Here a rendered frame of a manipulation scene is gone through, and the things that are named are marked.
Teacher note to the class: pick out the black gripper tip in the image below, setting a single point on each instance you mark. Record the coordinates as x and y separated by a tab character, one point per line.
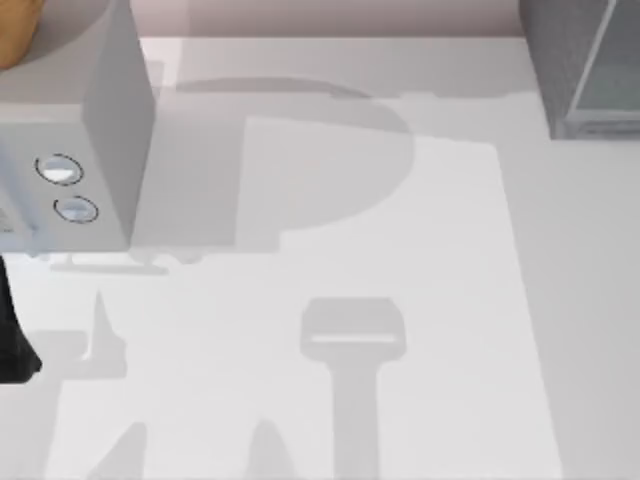
12	345

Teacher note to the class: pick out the pale microwave oven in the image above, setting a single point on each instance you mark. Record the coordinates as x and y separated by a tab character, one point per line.
60	110

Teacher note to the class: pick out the small round microwave knob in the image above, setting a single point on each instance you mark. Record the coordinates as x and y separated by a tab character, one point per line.
76	209

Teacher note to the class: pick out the grey cabinet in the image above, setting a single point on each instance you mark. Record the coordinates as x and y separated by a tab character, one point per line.
560	65

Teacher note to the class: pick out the large round microwave knob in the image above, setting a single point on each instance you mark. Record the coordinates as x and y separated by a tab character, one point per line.
59	169

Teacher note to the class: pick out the orange bread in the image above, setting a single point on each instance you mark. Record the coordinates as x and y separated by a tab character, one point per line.
15	30

